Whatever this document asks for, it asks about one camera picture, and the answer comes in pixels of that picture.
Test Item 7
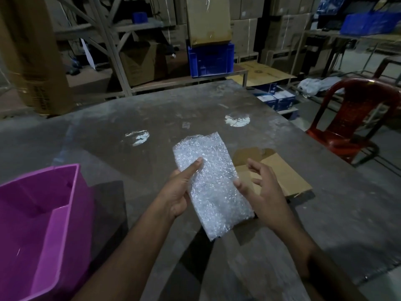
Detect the person's right hand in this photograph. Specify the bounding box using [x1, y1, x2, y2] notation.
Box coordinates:
[233, 158, 302, 236]

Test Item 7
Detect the person's left hand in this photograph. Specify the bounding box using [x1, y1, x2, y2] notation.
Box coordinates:
[160, 157, 204, 221]

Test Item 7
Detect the small brown cardboard box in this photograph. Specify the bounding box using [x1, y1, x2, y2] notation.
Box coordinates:
[230, 148, 313, 232]

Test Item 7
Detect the clear bubble wrap sheet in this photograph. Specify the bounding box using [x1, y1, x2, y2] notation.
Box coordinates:
[172, 132, 255, 242]

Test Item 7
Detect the person's left forearm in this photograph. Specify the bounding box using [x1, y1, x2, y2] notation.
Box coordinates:
[72, 203, 178, 301]

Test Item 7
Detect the blue and white product box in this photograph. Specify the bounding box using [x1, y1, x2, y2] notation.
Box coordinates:
[256, 94, 279, 111]
[273, 90, 297, 112]

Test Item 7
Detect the dark blue product box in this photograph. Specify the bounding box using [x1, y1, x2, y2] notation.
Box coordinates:
[252, 83, 278, 95]

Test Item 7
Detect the flattened printed cardboard sheet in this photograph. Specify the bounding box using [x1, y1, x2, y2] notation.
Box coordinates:
[227, 61, 297, 87]

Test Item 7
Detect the flat cardboard sheet with tape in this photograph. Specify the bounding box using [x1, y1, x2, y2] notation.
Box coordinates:
[186, 0, 234, 48]

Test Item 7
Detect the tall narrow cardboard carton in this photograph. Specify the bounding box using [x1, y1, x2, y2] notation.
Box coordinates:
[0, 0, 76, 117]

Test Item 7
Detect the red plastic chair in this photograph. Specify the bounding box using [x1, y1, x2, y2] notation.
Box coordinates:
[305, 77, 401, 169]

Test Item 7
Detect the white plastic bag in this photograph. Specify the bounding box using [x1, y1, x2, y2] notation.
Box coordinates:
[296, 77, 346, 98]

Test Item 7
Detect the open brown carton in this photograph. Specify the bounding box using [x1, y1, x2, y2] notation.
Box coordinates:
[119, 42, 168, 88]

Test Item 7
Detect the blue plastic crate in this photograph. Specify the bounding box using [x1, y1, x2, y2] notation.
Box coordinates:
[187, 43, 236, 79]

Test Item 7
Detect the pink plastic bin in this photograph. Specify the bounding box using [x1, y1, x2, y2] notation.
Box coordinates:
[0, 163, 95, 301]

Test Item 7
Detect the grey metal storage rack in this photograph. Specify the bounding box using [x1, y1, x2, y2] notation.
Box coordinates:
[53, 0, 250, 101]

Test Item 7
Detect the white paper sheet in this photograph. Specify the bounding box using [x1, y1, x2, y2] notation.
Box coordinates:
[80, 38, 96, 71]

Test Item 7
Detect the blue plastic tray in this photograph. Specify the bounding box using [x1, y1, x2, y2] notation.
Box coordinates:
[340, 12, 401, 36]

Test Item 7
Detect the blue patterned bag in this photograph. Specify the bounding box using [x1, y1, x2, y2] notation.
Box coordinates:
[316, 0, 347, 15]

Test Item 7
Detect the metal frame table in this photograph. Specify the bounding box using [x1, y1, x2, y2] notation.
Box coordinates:
[291, 29, 401, 85]

